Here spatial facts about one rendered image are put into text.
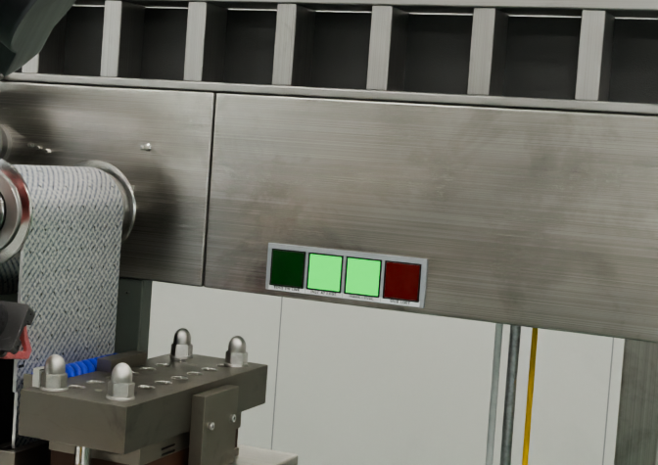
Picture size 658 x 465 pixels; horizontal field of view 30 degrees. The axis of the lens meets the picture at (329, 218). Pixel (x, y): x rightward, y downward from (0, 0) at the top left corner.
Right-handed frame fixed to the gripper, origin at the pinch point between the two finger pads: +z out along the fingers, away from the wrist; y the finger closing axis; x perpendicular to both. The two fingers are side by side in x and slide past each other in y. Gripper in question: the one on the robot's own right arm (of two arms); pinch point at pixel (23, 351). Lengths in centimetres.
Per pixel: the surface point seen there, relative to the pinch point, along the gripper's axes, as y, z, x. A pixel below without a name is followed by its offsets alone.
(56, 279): 0.3, 0.4, 11.1
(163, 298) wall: -132, 242, 110
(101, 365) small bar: 4.8, 11.4, 3.5
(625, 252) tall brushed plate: 73, 17, 32
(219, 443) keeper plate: 22.0, 20.0, -2.2
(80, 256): 0.3, 3.8, 16.4
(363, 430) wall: -49, 261, 78
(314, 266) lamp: 28.4, 19.5, 26.1
